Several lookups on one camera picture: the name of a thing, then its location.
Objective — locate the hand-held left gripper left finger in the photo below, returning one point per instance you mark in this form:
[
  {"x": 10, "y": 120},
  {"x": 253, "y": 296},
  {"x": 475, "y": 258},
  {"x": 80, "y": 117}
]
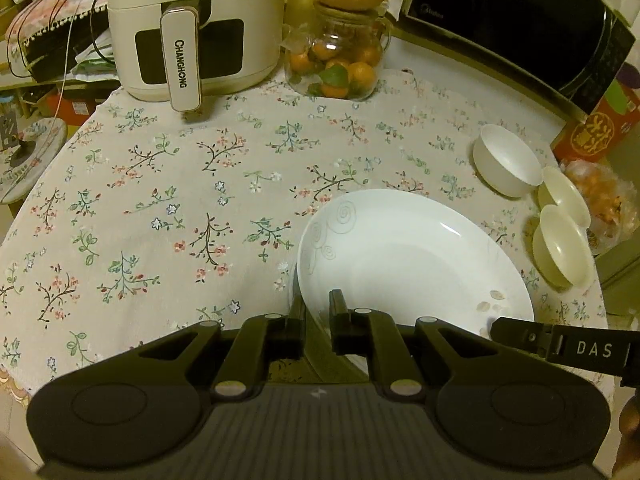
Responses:
[{"x": 299, "y": 321}]

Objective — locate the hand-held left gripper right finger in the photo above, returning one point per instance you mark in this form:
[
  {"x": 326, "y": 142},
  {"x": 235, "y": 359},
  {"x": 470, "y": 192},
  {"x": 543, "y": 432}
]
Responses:
[{"x": 337, "y": 321}]

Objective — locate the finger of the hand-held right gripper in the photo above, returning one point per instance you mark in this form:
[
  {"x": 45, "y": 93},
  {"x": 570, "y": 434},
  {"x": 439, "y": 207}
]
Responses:
[{"x": 522, "y": 336}]

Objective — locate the white plate with swirl print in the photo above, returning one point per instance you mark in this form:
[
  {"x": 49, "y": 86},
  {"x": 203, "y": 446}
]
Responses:
[{"x": 415, "y": 260}]

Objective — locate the small cream bowl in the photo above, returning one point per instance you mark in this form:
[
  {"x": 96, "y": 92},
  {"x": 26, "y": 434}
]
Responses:
[
  {"x": 565, "y": 195},
  {"x": 562, "y": 245}
]

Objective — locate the large white bowl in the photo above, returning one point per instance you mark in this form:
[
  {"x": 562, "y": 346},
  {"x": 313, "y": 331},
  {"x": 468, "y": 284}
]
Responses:
[{"x": 505, "y": 162}]

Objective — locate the plastic bag of oranges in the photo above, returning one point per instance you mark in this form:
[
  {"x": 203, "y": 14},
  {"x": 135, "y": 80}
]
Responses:
[{"x": 600, "y": 200}]

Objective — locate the floral tablecloth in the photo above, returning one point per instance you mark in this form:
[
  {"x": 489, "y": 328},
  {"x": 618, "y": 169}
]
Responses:
[{"x": 190, "y": 185}]

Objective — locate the red gift box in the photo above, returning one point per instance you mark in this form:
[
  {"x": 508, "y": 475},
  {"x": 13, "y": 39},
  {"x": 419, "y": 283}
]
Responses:
[{"x": 600, "y": 127}]

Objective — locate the glass jar of kumquats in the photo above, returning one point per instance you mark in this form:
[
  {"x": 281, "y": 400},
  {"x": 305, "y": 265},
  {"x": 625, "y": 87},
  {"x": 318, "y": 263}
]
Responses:
[{"x": 340, "y": 55}]

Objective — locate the white air fryer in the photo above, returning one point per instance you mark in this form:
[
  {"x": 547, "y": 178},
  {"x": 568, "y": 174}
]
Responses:
[{"x": 195, "y": 30}]

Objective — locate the black microwave oven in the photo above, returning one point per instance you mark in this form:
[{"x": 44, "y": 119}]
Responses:
[{"x": 515, "y": 25}]

